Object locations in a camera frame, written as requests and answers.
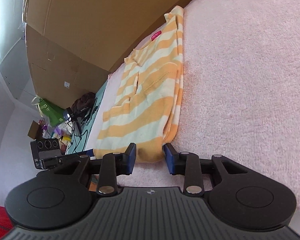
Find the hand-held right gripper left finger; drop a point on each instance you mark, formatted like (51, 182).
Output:
(132, 158)

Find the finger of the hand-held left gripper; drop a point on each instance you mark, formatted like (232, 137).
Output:
(88, 152)

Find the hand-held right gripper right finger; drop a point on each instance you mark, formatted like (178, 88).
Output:
(170, 160)

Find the orange striped shirt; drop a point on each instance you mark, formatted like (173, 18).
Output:
(145, 92)

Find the small brown box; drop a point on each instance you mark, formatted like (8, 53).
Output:
(34, 130)

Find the green paper bag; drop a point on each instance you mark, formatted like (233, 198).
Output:
(52, 112)

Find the dark brown fuzzy cloth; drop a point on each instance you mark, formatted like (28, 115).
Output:
(83, 103)

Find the teal mat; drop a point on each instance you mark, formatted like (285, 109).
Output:
(100, 92)

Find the cardboard box with small label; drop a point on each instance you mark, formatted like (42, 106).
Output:
(52, 62)

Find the pink fluffy blanket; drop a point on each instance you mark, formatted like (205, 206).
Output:
(240, 80)

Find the large labelled cardboard box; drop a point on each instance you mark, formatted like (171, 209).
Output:
(102, 17)

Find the black round camera device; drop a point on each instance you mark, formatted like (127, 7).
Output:
(68, 115)

